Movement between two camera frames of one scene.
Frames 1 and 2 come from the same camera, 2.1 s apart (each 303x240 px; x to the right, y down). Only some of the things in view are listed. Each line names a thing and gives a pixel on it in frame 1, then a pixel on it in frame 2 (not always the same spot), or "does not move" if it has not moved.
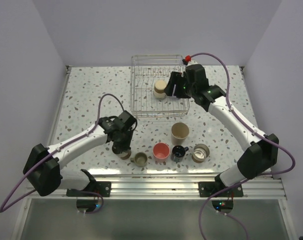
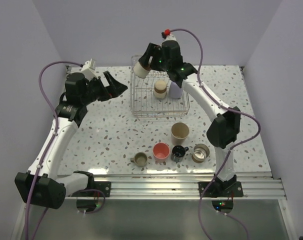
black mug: x=178 y=153 does not move
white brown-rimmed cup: x=125 y=155 -> x=139 y=71
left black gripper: x=125 y=146 -> x=114 y=89
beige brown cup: x=200 y=152 does not move
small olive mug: x=140 y=159 does not move
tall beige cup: x=179 y=131 does not move
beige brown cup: x=160 y=86 does not move
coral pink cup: x=161 y=151 does not move
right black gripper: x=176 y=78 -> x=152 y=50
